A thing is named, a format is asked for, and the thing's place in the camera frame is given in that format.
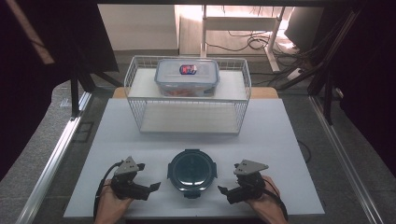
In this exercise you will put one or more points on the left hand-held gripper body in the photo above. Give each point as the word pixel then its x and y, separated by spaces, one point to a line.
pixel 126 183

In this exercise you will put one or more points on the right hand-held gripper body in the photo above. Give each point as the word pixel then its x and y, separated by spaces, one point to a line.
pixel 249 182

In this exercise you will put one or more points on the round dark container lid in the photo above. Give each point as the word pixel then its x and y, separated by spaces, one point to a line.
pixel 192 172

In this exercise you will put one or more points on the clear plastic food container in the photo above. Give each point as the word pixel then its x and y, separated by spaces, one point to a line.
pixel 186 77

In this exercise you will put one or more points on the person's left hand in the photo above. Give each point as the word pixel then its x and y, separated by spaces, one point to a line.
pixel 110 207

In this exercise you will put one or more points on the person's right hand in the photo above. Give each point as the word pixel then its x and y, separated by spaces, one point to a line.
pixel 266 205

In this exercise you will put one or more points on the white power strip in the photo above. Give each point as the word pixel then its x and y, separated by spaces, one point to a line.
pixel 295 74

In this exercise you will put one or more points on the aluminium frame rail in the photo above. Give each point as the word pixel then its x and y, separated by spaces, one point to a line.
pixel 53 158
pixel 342 155

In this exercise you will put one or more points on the black frame post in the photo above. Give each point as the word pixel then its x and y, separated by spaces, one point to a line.
pixel 74 96

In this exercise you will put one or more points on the white desk frame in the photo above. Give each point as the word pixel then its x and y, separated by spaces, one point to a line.
pixel 239 23

